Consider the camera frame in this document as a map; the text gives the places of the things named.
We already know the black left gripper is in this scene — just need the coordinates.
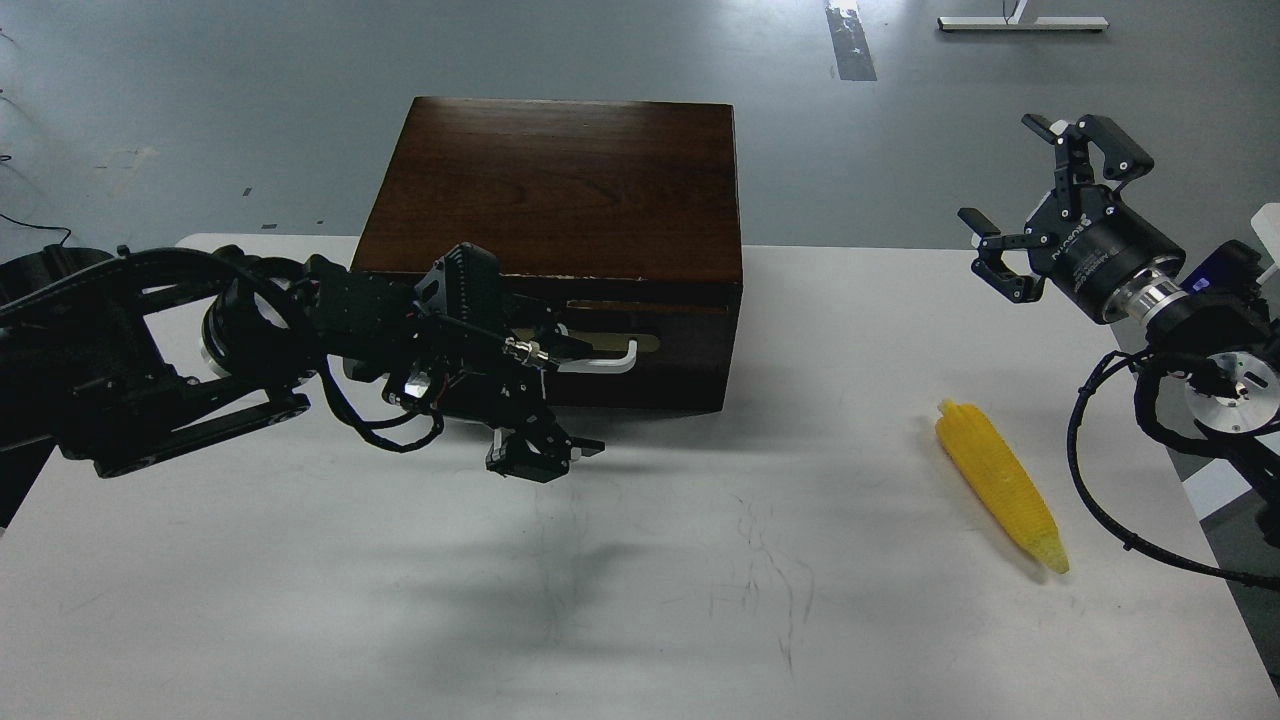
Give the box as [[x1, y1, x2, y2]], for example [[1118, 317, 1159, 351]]
[[385, 242, 605, 483]]

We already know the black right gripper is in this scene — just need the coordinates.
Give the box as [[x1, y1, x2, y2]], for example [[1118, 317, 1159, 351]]
[[957, 113, 1187, 324]]

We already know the wooden drawer with white handle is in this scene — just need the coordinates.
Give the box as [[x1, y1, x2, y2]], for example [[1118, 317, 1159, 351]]
[[503, 273, 742, 374]]

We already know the yellow corn cob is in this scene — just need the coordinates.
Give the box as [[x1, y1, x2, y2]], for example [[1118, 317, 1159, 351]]
[[934, 398, 1070, 574]]

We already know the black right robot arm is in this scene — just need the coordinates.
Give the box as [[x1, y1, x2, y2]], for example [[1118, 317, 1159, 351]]
[[957, 113, 1277, 544]]

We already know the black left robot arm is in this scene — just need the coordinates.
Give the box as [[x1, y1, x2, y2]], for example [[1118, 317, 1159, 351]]
[[1, 243, 604, 524]]

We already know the dark wooden drawer cabinet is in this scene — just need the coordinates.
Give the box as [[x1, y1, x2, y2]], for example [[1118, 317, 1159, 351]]
[[351, 97, 744, 413]]

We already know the white floor stand base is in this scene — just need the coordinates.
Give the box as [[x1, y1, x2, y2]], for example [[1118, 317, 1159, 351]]
[[934, 1, 1110, 33]]

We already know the grey floor tape strip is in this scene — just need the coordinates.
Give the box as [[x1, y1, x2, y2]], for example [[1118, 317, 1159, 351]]
[[824, 1, 878, 82]]

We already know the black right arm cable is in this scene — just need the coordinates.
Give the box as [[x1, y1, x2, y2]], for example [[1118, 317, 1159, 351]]
[[1066, 350, 1280, 591]]

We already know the black floor cable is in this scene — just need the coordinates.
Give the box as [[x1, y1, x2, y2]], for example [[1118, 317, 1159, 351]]
[[0, 150, 76, 251]]

